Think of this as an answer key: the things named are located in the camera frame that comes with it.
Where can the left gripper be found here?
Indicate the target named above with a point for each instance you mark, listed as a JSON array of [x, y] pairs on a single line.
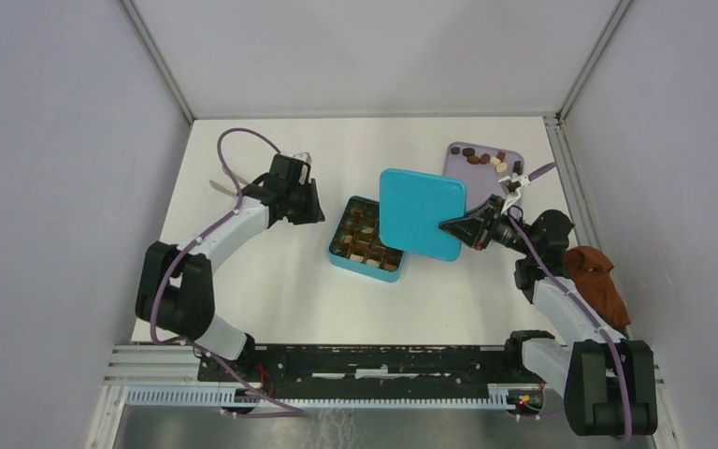
[[314, 212]]

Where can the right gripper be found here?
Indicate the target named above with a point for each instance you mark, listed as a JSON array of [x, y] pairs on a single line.
[[473, 226]]

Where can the teal chocolate tin box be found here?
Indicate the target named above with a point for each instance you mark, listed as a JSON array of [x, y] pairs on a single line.
[[356, 244]]

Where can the teal tin lid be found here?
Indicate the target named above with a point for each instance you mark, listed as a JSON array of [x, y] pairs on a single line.
[[412, 206]]

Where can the metal tongs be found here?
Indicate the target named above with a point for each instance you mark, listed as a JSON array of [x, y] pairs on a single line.
[[226, 190]]

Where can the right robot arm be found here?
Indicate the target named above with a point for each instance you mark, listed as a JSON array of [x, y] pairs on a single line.
[[606, 380]]

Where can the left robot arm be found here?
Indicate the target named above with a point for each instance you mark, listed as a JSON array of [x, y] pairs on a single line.
[[176, 284]]

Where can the lilac plastic tray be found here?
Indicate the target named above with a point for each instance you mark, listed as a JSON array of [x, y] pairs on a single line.
[[480, 168]]

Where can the brown cloth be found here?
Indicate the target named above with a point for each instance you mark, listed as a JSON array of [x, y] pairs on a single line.
[[590, 270]]

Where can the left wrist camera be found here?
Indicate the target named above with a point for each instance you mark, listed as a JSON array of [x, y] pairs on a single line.
[[306, 159]]

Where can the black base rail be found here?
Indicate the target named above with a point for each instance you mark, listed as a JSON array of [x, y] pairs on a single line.
[[308, 371]]

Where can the white cable duct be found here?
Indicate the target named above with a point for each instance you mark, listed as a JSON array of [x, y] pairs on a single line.
[[229, 397]]

